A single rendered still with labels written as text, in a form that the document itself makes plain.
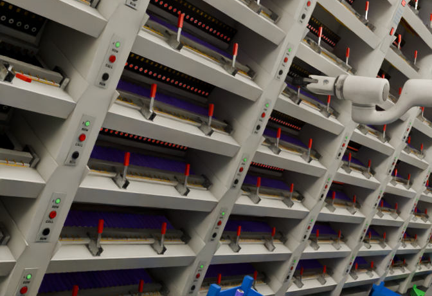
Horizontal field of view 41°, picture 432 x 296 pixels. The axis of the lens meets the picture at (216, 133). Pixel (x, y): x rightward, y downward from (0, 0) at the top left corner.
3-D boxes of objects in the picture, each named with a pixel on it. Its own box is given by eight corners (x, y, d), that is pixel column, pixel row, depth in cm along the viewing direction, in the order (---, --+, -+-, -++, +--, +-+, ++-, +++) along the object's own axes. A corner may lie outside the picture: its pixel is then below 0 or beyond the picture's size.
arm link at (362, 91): (351, 100, 200) (353, 73, 198) (389, 105, 192) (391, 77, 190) (341, 104, 193) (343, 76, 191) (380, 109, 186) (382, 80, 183)
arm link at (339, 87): (339, 96, 191) (331, 95, 193) (350, 101, 199) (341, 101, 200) (345, 72, 192) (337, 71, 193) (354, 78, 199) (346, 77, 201)
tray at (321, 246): (346, 257, 304) (363, 237, 300) (296, 259, 254) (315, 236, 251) (319, 230, 314) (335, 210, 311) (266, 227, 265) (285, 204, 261)
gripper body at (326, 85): (333, 94, 192) (303, 91, 199) (345, 100, 201) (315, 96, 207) (338, 72, 192) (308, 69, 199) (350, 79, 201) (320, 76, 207)
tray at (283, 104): (338, 135, 242) (353, 117, 240) (269, 107, 192) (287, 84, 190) (305, 107, 252) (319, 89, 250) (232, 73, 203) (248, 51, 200)
